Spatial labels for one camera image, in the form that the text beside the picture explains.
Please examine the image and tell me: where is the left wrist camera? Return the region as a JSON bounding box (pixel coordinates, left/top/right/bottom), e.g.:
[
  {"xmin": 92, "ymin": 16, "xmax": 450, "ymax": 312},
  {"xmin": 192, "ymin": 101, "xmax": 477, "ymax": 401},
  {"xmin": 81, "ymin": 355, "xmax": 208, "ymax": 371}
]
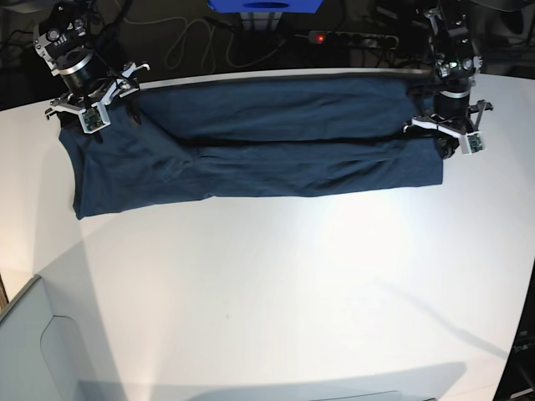
[{"xmin": 458, "ymin": 131, "xmax": 486, "ymax": 155}]

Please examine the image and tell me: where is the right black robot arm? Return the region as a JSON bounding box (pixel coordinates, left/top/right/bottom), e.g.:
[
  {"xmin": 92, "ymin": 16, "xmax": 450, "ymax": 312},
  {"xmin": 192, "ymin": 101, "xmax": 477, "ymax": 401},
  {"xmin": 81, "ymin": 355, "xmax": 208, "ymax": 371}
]
[{"xmin": 33, "ymin": 1, "xmax": 150, "ymax": 135}]

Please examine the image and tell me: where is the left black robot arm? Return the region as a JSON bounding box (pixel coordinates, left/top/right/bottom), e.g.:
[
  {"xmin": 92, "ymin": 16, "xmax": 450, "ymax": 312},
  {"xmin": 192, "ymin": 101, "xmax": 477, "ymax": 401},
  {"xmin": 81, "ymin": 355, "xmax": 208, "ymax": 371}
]
[{"xmin": 404, "ymin": 1, "xmax": 493, "ymax": 160}]

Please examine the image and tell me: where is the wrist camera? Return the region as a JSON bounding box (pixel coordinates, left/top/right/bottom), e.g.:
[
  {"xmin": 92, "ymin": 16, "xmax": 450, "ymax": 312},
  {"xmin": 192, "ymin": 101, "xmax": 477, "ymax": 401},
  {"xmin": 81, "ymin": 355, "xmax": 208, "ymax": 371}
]
[
  {"xmin": 458, "ymin": 131, "xmax": 486, "ymax": 155},
  {"xmin": 79, "ymin": 104, "xmax": 110, "ymax": 135}
]

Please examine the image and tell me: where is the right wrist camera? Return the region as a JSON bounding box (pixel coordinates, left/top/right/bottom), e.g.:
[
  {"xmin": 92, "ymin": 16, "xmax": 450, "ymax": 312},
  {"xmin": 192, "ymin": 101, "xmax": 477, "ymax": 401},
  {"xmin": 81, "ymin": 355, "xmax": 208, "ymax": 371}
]
[{"xmin": 79, "ymin": 104, "xmax": 110, "ymax": 135}]

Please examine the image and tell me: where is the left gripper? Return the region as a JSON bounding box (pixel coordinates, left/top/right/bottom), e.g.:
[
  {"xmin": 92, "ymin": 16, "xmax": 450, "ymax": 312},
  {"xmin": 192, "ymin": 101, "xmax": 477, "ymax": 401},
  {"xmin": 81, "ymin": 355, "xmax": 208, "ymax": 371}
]
[{"xmin": 403, "ymin": 99, "xmax": 494, "ymax": 160}]

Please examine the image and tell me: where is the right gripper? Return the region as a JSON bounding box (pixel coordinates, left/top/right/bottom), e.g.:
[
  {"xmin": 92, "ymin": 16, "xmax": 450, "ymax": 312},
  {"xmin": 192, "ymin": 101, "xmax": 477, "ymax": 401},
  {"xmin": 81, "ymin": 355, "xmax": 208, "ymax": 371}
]
[{"xmin": 44, "ymin": 62, "xmax": 150, "ymax": 129}]

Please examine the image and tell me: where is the blue box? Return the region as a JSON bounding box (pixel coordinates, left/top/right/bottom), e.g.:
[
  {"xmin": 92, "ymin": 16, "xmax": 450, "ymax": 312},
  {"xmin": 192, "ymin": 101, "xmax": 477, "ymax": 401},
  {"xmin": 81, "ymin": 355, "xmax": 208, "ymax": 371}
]
[{"xmin": 207, "ymin": 0, "xmax": 323, "ymax": 13}]

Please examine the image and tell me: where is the white cable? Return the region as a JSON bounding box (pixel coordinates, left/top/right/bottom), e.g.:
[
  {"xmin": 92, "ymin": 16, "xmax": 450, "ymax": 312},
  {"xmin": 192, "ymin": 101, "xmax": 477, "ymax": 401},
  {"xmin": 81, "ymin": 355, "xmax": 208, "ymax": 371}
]
[{"xmin": 163, "ymin": 16, "xmax": 289, "ymax": 71}]

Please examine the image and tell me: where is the black power strip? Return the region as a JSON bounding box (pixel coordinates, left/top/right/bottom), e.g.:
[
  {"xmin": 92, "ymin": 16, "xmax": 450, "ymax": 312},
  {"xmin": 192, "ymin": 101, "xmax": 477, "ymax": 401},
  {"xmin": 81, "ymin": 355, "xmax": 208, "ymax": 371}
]
[{"xmin": 306, "ymin": 30, "xmax": 399, "ymax": 49}]

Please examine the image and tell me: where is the dark blue T-shirt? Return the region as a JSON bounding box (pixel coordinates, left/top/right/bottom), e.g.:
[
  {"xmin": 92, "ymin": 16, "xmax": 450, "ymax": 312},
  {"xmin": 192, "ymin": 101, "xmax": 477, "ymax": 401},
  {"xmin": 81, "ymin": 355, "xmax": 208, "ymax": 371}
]
[{"xmin": 59, "ymin": 74, "xmax": 443, "ymax": 219}]

